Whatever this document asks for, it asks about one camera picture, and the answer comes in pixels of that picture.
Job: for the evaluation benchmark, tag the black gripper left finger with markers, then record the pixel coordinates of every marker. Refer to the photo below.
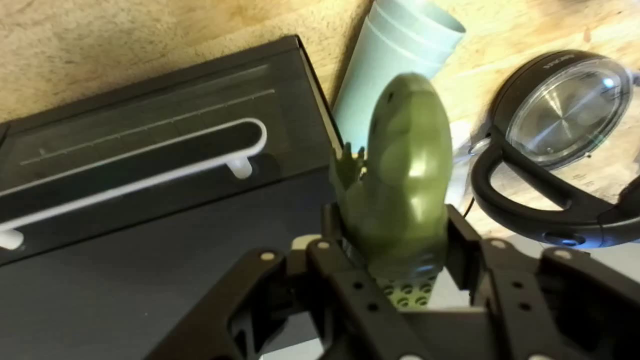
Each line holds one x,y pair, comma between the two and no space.
347,301

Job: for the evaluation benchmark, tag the glass electric kettle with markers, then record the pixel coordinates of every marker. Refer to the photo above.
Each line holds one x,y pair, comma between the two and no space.
567,107

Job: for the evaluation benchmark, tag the white paper sheet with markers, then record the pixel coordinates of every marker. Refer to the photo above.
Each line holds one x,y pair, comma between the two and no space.
461,167

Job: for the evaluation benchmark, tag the teal plastic cup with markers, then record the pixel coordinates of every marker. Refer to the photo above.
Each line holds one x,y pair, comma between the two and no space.
393,60

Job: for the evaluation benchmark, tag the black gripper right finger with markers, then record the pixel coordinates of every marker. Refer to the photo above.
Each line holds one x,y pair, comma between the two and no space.
532,301

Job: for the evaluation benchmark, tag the green toy animal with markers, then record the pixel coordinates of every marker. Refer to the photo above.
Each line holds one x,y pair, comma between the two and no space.
401,173

